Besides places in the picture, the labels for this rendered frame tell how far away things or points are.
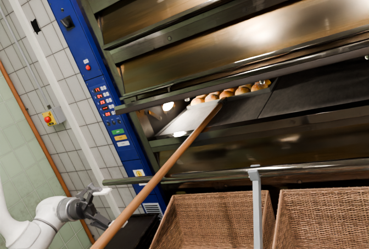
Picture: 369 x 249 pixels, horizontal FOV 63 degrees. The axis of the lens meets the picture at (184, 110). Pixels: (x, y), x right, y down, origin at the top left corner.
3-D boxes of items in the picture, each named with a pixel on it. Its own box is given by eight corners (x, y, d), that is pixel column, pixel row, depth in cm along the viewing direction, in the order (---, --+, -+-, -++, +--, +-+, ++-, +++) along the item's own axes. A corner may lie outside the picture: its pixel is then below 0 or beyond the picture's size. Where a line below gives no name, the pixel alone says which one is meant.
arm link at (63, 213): (80, 211, 123) (90, 211, 120) (63, 226, 115) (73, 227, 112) (70, 192, 121) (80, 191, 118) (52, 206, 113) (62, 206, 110)
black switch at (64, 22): (67, 31, 156) (58, 10, 154) (75, 27, 153) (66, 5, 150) (62, 32, 153) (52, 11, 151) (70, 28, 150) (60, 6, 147)
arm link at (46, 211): (82, 206, 124) (63, 236, 115) (59, 207, 132) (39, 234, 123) (66, 189, 119) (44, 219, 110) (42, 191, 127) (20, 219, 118)
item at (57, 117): (56, 122, 195) (49, 108, 192) (66, 120, 189) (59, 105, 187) (47, 127, 189) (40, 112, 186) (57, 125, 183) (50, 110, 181)
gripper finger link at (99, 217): (84, 212, 110) (84, 215, 111) (109, 230, 108) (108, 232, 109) (91, 205, 113) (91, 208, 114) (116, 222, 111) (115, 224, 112)
